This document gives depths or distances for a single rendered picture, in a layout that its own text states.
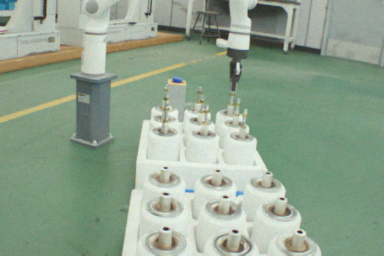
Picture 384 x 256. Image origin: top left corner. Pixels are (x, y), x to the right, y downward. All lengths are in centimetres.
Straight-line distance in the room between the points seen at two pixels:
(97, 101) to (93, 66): 14
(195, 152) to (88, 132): 64
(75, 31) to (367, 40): 426
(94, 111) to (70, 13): 243
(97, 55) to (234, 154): 72
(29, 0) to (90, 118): 207
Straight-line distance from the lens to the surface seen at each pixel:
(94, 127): 163
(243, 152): 115
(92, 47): 158
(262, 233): 80
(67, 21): 398
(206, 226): 76
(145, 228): 76
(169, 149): 113
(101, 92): 160
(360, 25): 619
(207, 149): 113
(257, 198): 88
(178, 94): 151
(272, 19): 633
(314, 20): 623
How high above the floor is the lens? 65
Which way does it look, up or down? 17 degrees down
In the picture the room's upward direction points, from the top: 6 degrees clockwise
